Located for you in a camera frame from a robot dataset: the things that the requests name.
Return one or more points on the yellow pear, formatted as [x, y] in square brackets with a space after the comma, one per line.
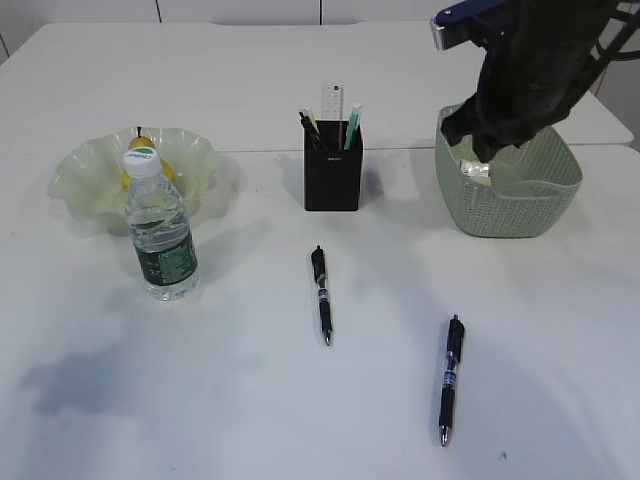
[141, 141]

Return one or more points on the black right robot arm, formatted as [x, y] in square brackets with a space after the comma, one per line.
[596, 27]

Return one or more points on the clear plastic water bottle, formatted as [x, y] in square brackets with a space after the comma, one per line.
[159, 227]

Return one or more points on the clear plastic ruler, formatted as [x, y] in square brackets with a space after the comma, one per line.
[332, 108]

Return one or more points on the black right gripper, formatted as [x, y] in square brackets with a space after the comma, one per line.
[517, 95]

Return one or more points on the yellow white waste paper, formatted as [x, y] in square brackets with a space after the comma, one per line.
[474, 171]

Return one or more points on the green wavy glass plate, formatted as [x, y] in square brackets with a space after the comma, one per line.
[88, 180]

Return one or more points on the green plastic woven basket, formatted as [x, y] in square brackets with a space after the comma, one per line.
[532, 185]

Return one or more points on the black pen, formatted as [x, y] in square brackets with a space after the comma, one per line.
[454, 347]
[320, 278]
[311, 131]

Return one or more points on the black square pen holder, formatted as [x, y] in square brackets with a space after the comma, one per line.
[332, 177]

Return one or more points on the green utility knife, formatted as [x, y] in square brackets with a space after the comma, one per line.
[352, 125]

